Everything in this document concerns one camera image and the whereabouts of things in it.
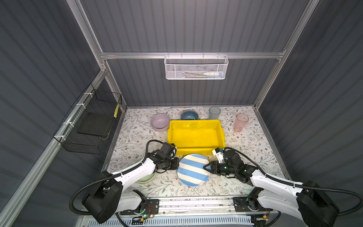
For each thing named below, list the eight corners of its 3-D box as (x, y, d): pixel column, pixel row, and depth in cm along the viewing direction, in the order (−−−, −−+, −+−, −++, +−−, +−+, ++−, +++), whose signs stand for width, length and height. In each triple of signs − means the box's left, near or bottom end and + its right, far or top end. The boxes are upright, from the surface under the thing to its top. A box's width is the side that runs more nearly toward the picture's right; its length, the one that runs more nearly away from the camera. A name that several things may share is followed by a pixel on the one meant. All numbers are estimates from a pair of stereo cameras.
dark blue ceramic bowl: (180, 123, 112) (180, 118, 108) (181, 114, 118) (180, 109, 113) (198, 122, 112) (198, 118, 108) (197, 114, 118) (198, 109, 113)
